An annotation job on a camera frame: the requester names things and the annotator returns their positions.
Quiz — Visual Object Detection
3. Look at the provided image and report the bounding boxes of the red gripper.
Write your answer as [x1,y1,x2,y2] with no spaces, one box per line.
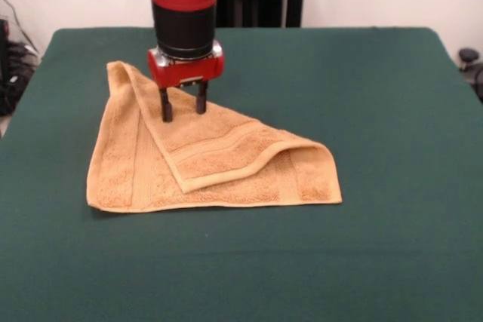
[146,49,226,123]

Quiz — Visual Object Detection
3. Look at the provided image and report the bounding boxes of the thin dark cables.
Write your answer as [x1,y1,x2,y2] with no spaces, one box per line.
[0,0,38,51]

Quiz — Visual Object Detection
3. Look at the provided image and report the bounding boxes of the dark green table cloth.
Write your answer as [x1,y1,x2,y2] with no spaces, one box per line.
[0,26,483,322]

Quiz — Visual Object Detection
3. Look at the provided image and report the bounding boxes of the black equipment pile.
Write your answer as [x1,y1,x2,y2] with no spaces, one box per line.
[0,18,41,118]

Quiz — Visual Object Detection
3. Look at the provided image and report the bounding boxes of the tan terry towel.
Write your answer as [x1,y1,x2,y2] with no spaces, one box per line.
[85,60,343,213]

